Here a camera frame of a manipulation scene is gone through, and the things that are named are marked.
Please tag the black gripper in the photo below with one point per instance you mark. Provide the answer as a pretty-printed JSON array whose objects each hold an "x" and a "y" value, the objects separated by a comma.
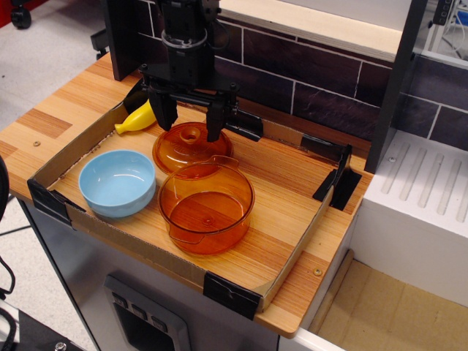
[{"x": 189, "y": 75}]

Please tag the orange transparent pot lid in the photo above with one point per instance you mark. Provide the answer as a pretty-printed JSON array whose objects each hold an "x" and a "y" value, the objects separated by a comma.
[{"x": 185, "y": 149}]

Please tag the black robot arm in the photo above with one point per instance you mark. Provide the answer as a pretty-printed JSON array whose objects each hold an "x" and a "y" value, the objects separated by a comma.
[{"x": 189, "y": 23}]

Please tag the orange transparent pot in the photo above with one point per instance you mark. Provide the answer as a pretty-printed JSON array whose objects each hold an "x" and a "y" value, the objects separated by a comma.
[{"x": 207, "y": 206}]

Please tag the yellow toy banana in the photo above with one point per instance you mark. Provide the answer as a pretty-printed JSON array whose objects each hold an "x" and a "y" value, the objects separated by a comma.
[{"x": 138, "y": 120}]

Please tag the light blue bowl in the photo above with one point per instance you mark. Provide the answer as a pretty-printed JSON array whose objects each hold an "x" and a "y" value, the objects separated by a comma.
[{"x": 118, "y": 183}]

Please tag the cardboard fence with black tape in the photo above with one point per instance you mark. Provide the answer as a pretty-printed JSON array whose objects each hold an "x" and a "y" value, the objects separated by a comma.
[{"x": 306, "y": 198}]

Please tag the black caster wheel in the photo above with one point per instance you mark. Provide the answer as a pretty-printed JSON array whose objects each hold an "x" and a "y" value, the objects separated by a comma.
[{"x": 21, "y": 18}]

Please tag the grey oven control panel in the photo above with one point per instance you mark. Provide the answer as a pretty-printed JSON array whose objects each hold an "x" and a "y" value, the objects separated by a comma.
[{"x": 145, "y": 324}]

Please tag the white toy sink unit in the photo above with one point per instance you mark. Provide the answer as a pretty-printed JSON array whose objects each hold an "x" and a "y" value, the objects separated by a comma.
[{"x": 412, "y": 222}]

